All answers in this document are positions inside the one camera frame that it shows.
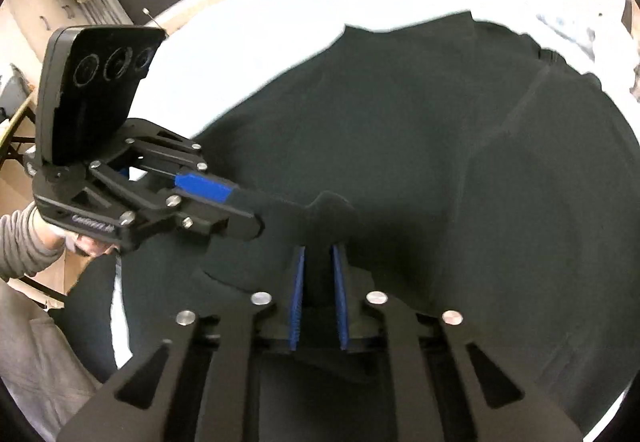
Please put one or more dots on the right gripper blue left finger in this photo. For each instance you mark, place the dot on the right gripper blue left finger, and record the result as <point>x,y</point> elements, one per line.
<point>289,301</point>

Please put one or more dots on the black camera box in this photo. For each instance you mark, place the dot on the black camera box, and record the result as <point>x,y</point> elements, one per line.
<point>88,80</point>

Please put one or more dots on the person left hand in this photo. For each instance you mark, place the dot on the person left hand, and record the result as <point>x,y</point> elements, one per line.
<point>80,241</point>

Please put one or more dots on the black jacket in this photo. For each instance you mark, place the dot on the black jacket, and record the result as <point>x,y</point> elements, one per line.
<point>207,367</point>

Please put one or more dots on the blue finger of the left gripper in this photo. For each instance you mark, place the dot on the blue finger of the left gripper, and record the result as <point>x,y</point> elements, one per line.
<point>216,191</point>
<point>220,219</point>

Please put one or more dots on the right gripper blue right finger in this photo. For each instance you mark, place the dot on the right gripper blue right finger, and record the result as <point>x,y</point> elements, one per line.
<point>351,284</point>

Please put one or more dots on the light blue quilted bedspread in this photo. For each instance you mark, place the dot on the light blue quilted bedspread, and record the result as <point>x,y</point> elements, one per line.
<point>280,21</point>

